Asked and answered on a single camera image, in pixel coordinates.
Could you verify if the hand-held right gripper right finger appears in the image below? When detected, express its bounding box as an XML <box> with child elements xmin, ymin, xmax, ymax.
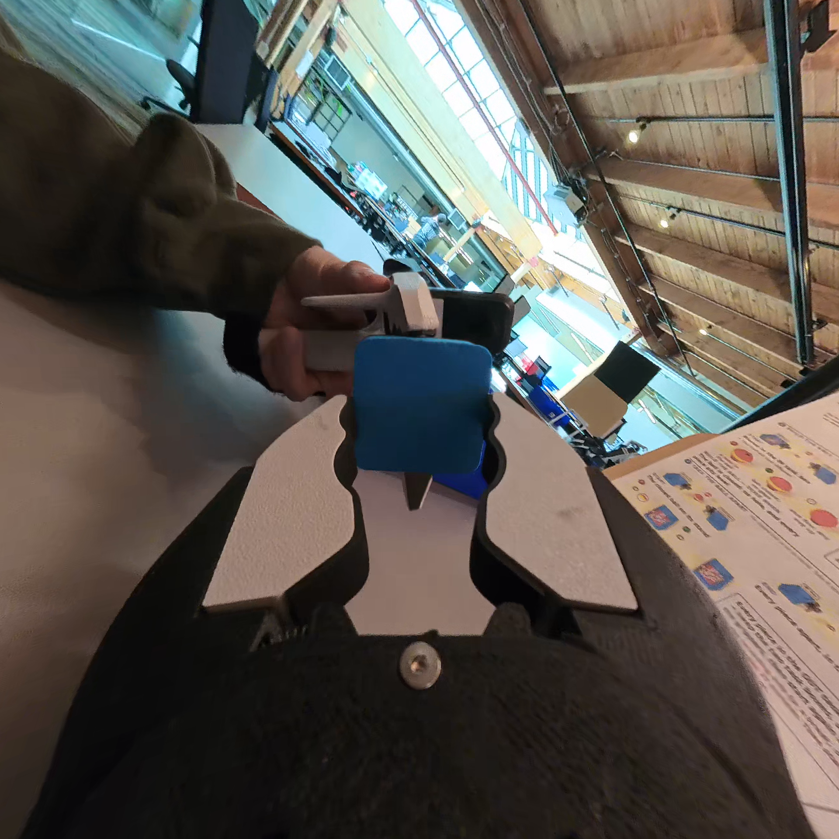
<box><xmin>471</xmin><ymin>391</ymin><xmax>641</xmax><ymax>635</ymax></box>

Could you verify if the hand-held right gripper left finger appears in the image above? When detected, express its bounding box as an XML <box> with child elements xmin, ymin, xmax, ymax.
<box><xmin>202</xmin><ymin>394</ymin><xmax>371</xmax><ymax>628</ymax></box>

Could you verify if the blue whiteboard eraser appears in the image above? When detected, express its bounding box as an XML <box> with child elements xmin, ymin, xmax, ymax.
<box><xmin>353</xmin><ymin>336</ymin><xmax>494</xmax><ymax>475</ymax></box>

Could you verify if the person's left forearm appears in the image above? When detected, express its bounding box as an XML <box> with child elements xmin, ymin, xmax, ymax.
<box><xmin>0</xmin><ymin>49</ymin><xmax>323</xmax><ymax>322</ymax></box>

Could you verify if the tan board on stand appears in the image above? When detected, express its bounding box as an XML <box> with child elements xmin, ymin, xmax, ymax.
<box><xmin>559</xmin><ymin>374</ymin><xmax>630</xmax><ymax>439</ymax></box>

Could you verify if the black panel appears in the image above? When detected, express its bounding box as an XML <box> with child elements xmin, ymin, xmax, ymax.
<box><xmin>593</xmin><ymin>340</ymin><xmax>662</xmax><ymax>402</ymax></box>

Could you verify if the black steel post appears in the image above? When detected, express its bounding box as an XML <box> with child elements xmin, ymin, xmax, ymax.
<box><xmin>762</xmin><ymin>0</ymin><xmax>818</xmax><ymax>368</ymax></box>

